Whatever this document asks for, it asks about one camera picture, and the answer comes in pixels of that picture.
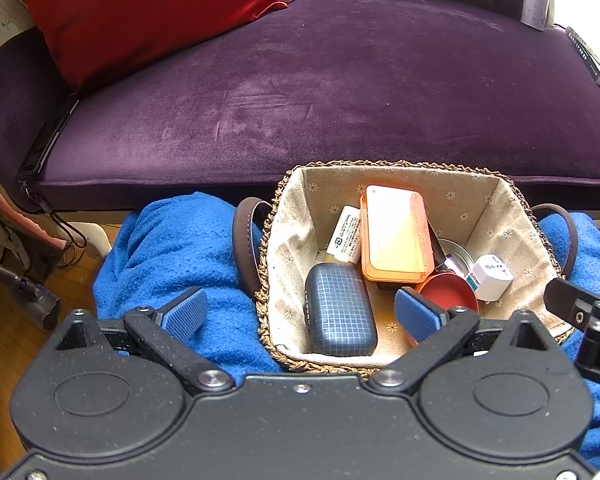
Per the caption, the white travel adapter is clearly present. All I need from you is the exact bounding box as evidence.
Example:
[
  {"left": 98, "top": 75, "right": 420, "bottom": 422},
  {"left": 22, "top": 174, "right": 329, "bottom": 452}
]
[{"left": 467, "top": 254, "right": 514, "bottom": 302}]

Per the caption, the white tube with gold cap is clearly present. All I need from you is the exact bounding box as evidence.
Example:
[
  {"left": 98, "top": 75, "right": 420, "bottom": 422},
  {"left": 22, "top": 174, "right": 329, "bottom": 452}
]
[{"left": 322, "top": 205, "right": 363, "bottom": 266}]

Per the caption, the salmon pink tube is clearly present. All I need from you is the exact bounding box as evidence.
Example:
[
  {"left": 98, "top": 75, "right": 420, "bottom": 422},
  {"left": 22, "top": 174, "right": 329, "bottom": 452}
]
[{"left": 0, "top": 180, "right": 66, "bottom": 251}]

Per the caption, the red and grey vacuum cleaner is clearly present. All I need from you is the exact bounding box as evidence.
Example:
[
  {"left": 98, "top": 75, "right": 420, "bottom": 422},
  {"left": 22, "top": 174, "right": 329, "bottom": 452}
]
[{"left": 0, "top": 255, "right": 61, "bottom": 331}]

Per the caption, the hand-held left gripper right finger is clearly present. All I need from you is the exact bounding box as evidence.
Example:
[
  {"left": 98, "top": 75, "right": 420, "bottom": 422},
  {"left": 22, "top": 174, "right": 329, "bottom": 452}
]
[{"left": 370, "top": 287, "right": 552, "bottom": 395}]

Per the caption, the purple velvet sofa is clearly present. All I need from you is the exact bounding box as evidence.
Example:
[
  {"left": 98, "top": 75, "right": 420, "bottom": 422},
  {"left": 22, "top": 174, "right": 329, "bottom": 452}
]
[{"left": 0, "top": 0, "right": 600, "bottom": 241}]

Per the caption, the woven basket with floral lining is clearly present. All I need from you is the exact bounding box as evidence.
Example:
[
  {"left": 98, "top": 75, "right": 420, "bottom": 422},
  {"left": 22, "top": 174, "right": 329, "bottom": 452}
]
[{"left": 232, "top": 160, "right": 581, "bottom": 376}]

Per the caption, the black flat device with strap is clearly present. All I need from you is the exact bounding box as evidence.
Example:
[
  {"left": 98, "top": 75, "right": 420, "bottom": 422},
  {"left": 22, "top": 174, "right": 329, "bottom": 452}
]
[{"left": 16, "top": 97, "right": 88, "bottom": 266}]

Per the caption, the dark blue hard case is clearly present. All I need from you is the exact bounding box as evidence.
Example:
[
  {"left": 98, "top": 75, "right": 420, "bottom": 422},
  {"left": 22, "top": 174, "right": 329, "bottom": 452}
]
[{"left": 305, "top": 263, "right": 378, "bottom": 357}]

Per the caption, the red cushion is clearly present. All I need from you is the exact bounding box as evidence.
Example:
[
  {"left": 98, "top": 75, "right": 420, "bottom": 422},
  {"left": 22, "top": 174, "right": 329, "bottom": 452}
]
[{"left": 7, "top": 0, "right": 288, "bottom": 93}]

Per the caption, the orange translucent box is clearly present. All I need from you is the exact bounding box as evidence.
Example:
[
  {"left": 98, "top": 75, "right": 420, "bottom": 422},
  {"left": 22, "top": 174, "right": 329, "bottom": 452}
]
[{"left": 360, "top": 185, "right": 436, "bottom": 282}]

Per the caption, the blue fleece blanket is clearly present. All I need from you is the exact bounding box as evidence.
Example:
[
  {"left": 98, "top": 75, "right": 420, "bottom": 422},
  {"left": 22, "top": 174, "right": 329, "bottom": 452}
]
[{"left": 92, "top": 191, "right": 600, "bottom": 468}]

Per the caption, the dark spine book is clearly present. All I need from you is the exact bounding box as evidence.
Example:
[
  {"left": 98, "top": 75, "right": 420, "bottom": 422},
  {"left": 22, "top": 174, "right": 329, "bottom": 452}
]
[{"left": 565, "top": 26, "right": 600, "bottom": 86}]

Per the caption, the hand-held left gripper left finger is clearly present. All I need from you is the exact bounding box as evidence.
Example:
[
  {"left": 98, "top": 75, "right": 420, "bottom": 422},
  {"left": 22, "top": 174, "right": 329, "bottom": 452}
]
[{"left": 55, "top": 287, "right": 236, "bottom": 395}]

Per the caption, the round silver tin base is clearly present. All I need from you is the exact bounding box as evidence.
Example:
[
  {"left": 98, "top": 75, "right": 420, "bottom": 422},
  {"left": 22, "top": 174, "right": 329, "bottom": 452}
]
[{"left": 436, "top": 239, "right": 477, "bottom": 281}]

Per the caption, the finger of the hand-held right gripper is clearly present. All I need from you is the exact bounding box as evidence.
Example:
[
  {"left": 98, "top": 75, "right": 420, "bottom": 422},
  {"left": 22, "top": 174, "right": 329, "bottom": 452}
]
[{"left": 544, "top": 277, "right": 600, "bottom": 386}]

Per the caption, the round metal tin lid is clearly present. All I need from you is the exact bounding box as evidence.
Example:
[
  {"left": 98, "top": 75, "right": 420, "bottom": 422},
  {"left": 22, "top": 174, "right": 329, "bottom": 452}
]
[{"left": 414, "top": 272, "right": 480, "bottom": 313}]

